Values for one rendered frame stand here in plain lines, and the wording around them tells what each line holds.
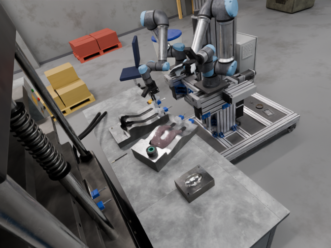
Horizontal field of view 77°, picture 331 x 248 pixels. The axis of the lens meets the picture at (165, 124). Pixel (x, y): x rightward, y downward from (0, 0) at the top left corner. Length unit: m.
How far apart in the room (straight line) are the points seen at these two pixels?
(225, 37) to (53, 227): 1.44
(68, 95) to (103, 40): 2.91
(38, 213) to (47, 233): 0.05
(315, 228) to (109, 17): 7.44
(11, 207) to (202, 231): 1.02
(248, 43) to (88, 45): 5.17
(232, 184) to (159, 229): 0.51
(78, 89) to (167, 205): 3.28
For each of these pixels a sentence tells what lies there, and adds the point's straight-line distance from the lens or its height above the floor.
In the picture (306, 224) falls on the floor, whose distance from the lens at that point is 2.28.
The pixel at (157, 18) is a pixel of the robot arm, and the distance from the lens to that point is 1.86.
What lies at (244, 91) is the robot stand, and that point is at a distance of 1.91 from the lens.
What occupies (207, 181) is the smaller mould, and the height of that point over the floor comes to 0.87.
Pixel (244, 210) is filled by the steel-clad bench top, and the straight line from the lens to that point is 1.33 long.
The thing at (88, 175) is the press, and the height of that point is 0.79.
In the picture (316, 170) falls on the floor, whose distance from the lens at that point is 2.64.
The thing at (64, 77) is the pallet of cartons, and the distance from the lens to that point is 4.50.
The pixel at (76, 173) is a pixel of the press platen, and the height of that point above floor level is 1.04.
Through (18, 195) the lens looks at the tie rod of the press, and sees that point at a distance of 0.42.
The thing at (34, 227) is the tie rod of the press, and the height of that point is 1.67.
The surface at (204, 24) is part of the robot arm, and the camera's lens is 1.57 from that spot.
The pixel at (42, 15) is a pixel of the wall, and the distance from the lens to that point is 7.73.
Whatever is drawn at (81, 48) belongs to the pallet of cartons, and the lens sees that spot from 6.61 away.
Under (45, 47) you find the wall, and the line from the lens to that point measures 7.88.
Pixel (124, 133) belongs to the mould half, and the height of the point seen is 0.86.
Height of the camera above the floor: 1.98
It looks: 39 degrees down
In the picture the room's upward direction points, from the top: 15 degrees counter-clockwise
